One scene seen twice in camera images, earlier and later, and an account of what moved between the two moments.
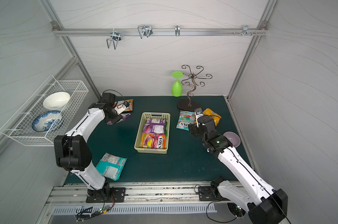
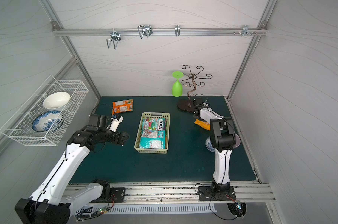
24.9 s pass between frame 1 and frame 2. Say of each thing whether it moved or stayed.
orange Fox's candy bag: stayed
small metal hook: stayed
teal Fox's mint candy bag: moved
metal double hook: stayed
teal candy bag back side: moved
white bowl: stayed
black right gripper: moved
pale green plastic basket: stayed
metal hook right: stayed
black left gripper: moved
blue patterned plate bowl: stayed
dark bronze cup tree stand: stayed
